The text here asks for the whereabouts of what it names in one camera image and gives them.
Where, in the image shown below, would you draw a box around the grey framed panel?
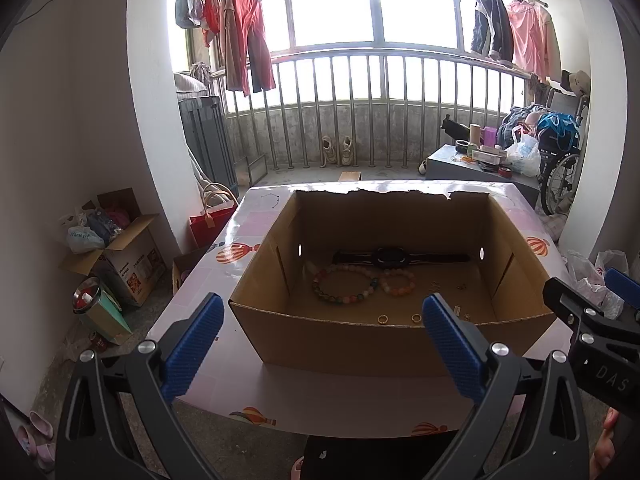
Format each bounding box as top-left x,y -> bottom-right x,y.
245,155 -> 269,187

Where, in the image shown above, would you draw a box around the window frame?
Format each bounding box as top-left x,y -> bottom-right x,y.
167,0 -> 523,58

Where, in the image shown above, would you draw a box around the black strap watch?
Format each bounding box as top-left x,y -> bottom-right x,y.
332,246 -> 472,270

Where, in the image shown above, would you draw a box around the large brown cardboard box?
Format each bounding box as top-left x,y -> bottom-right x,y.
228,189 -> 563,378

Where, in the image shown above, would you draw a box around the red gift bag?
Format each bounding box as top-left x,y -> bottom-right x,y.
189,183 -> 240,249

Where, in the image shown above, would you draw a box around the pink slipper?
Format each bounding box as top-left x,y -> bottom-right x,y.
15,425 -> 57,472
29,410 -> 55,440

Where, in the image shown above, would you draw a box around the folded cloth bundle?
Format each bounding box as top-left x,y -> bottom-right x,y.
173,61 -> 213,97

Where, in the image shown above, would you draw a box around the beige hat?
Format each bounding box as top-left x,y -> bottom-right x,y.
562,70 -> 592,97

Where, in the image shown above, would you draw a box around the wheelchair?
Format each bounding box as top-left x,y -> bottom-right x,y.
539,85 -> 590,217

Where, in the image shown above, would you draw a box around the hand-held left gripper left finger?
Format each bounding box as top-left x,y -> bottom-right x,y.
55,291 -> 226,480

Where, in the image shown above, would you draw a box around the green paper bag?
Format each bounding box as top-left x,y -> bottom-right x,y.
82,285 -> 133,346

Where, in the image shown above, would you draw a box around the red hanging clothes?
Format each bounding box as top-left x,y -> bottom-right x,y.
219,0 -> 277,97

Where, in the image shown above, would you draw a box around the person's right hand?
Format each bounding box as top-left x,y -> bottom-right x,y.
591,407 -> 623,480

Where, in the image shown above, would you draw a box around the small pink orange bead bracelet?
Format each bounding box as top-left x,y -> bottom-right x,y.
378,268 -> 417,297

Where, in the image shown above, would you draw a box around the clear plastic bag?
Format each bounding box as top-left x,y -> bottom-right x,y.
565,250 -> 628,321

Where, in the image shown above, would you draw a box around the open carton with clutter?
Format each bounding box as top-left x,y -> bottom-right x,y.
59,187 -> 168,308

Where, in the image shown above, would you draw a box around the hanging underwear garments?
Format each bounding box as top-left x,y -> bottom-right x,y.
175,0 -> 222,47

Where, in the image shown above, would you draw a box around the grey metal cabinet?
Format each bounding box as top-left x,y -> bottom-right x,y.
175,94 -> 240,201

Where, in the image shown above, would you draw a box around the pink hanging shirt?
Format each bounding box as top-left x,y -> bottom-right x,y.
506,0 -> 561,82

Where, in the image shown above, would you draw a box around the large multicolour bead bracelet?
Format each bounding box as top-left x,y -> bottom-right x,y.
311,265 -> 381,306

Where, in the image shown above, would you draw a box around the white shopping bag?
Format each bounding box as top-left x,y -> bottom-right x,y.
506,127 -> 542,177

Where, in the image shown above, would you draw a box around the pile of clothes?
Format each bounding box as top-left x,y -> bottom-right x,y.
500,105 -> 581,147

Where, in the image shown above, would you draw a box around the grey side table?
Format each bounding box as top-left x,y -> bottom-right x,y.
425,144 -> 542,206

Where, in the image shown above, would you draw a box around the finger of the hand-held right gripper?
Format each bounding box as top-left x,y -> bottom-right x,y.
543,276 -> 624,356
604,267 -> 640,297

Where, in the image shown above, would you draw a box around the dark hanging jacket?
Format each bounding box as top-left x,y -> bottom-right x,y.
471,0 -> 515,63

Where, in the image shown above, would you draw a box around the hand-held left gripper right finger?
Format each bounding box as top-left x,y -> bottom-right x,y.
421,292 -> 591,480

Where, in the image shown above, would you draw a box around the small brown carton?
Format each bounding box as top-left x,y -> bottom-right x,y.
172,247 -> 211,296

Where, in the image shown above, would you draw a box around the white bag blue print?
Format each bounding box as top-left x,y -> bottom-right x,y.
67,225 -> 106,254

